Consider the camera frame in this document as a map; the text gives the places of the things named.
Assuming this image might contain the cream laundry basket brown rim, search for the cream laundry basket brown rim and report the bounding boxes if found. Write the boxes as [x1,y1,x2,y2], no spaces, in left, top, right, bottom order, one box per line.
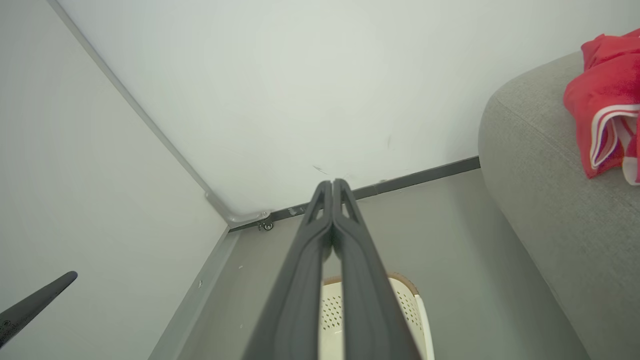
[320,272,436,360]

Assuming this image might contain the grey floor trim strip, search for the grey floor trim strip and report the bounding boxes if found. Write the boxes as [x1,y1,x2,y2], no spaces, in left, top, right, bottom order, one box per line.
[147,227,241,360]

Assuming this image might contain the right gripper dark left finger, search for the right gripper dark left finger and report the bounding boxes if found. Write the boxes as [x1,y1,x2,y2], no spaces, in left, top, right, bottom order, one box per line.
[242,180,335,360]

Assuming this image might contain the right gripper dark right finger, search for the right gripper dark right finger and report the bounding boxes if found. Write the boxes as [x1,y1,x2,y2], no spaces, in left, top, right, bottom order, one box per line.
[330,178,423,360]

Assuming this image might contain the plain red garment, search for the plain red garment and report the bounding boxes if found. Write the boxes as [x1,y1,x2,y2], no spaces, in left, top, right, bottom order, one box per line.
[580,28,640,71]

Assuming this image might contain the black baseboard strip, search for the black baseboard strip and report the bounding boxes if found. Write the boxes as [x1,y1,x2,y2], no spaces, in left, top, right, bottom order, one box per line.
[227,156,481,233]

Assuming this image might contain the red white jersey with emblem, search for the red white jersey with emblem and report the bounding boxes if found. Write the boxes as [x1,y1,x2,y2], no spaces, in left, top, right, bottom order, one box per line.
[563,50,640,187]

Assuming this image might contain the grey fabric sofa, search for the grey fabric sofa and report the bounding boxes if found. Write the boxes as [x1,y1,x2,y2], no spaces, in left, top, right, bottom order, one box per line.
[477,50,640,360]

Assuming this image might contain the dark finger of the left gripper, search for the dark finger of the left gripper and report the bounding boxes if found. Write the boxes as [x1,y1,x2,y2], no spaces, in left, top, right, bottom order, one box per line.
[0,271,79,349]

